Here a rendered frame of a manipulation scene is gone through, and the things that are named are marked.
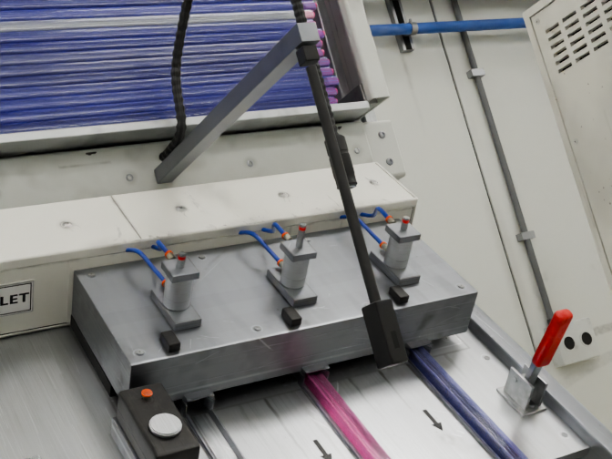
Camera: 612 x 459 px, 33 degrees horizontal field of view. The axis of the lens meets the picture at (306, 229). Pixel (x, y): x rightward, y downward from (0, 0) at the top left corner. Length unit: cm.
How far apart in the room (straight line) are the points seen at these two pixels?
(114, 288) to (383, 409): 25
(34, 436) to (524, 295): 245
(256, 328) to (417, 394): 16
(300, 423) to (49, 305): 24
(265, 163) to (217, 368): 31
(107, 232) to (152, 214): 5
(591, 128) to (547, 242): 135
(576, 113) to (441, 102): 127
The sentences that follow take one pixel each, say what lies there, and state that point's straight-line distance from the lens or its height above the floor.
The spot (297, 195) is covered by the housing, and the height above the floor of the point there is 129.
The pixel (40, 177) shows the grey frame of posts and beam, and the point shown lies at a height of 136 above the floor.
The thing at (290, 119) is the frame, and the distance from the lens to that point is 110.
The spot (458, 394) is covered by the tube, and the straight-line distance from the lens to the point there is 93.
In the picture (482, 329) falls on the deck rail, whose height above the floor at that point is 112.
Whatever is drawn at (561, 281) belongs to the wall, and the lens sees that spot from 327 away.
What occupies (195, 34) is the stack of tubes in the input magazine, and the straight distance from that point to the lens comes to 109.
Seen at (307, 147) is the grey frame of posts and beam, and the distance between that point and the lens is 112.
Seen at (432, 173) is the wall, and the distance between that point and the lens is 310.
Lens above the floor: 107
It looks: 10 degrees up
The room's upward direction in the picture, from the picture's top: 15 degrees counter-clockwise
